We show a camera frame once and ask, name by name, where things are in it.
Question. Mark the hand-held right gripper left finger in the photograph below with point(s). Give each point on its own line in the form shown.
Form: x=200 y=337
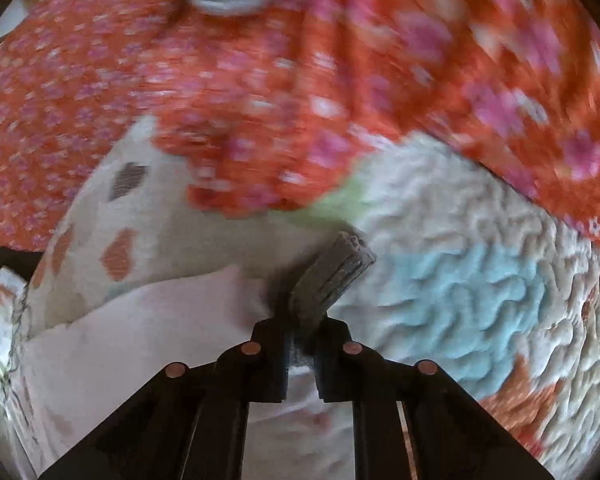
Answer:
x=276 y=360

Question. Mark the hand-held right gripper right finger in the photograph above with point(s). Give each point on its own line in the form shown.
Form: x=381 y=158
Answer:
x=330 y=366

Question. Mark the grey ribbed cloth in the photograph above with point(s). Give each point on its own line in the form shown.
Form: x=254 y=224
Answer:
x=330 y=275

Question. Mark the pale pink garment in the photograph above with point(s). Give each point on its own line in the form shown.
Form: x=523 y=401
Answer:
x=155 y=320

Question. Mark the heart patterned quilt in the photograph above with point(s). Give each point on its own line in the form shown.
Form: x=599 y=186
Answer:
x=455 y=220

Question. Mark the red floral cloth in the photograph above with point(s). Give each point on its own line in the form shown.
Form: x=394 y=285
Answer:
x=280 y=85

